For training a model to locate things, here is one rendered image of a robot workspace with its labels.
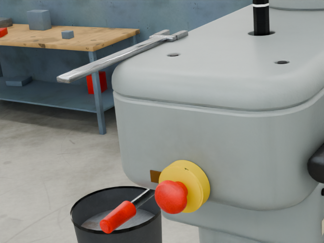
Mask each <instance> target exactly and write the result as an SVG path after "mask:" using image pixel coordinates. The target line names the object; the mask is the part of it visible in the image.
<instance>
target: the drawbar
mask: <svg viewBox="0 0 324 243"><path fill-rule="evenodd" d="M267 3H269V0H253V4H255V5H262V4H267ZM253 19H254V36H266V35H269V34H270V19H269V5H268V6H265V7H254V6H253Z"/></svg>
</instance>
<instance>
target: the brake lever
mask: <svg viewBox="0 0 324 243"><path fill-rule="evenodd" d="M153 195H155V190H153V189H147V190H146V191H144V192H143V193H142V194H140V195H139V196H138V197H136V198H135V199H134V200H132V201H131V202H130V201H124V202H122V203H121V204H120V205H119V206H118V207H117V208H115V209H114V210H113V211H112V212H111V213H109V214H108V215H107V216H106V217H105V218H103V219H102V220H101V221H100V228H101V230H102V231H103V232H105V233H111V232H113V231H114V230H115V229H117V228H118V227H119V226H121V225H122V224H124V223H125V222H127V221H128V220H129V219H131V218H132V217H134V216H135V215H136V209H137V208H138V207H139V206H141V205H142V204H143V203H144V202H146V201H147V200H148V199H150V198H151V197H152V196H153Z"/></svg>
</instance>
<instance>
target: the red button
mask: <svg viewBox="0 0 324 243"><path fill-rule="evenodd" d="M187 195H188V189H187V187H186V186H185V185H184V184H183V183H182V182H179V181H176V182H174V181H171V180H165V181H163V182H161V183H160V184H159V185H158V186H157V187H156V190H155V200H156V203H157V205H158V206H159V207H160V208H161V209H162V210H163V211H165V212H166V213H169V214H179V213H181V212H182V211H183V210H184V209H185V208H186V206H187Z"/></svg>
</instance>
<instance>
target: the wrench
mask: <svg viewBox="0 0 324 243"><path fill-rule="evenodd" d="M186 36H188V31H187V30H182V31H180V32H177V33H175V34H172V35H170V30H163V31H160V32H158V33H155V34H153V35H152V36H150V37H149V39H148V40H146V41H143V42H141V43H138V44H136V45H133V46H131V47H128V48H126V49H124V50H121V51H119V52H116V53H114V54H111V55H109V56H106V57H104V58H101V59H99V60H96V61H94V62H91V63H89V64H87V65H85V66H82V67H79V68H77V69H74V70H72V71H70V72H67V73H65V74H62V75H60V76H57V81H58V82H64V83H71V82H73V81H76V80H78V79H80V78H83V77H85V76H87V75H90V74H92V73H94V72H97V71H99V70H101V69H104V68H106V67H109V66H111V65H113V64H116V63H118V62H120V61H122V60H124V59H127V58H129V57H131V56H134V55H136V54H139V53H141V52H143V51H146V50H148V49H150V48H153V47H155V46H157V45H160V44H162V43H164V42H166V41H169V42H173V41H176V40H179V39H181V38H184V37H186Z"/></svg>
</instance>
